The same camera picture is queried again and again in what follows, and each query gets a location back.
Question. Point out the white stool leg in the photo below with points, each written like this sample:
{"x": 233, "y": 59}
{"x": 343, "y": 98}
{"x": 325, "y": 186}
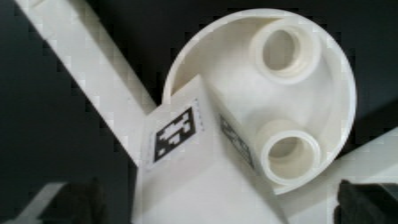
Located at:
{"x": 201, "y": 184}

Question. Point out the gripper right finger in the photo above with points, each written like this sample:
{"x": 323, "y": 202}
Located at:
{"x": 366, "y": 203}

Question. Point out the white U-shaped fence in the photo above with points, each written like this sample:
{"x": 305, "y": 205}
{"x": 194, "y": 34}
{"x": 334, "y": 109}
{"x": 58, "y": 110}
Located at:
{"x": 69, "y": 28}

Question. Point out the white round stool seat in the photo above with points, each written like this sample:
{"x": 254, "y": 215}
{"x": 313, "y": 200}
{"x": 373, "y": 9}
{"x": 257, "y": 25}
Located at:
{"x": 270, "y": 62}

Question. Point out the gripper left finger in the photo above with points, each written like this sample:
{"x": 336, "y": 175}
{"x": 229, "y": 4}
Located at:
{"x": 66, "y": 204}

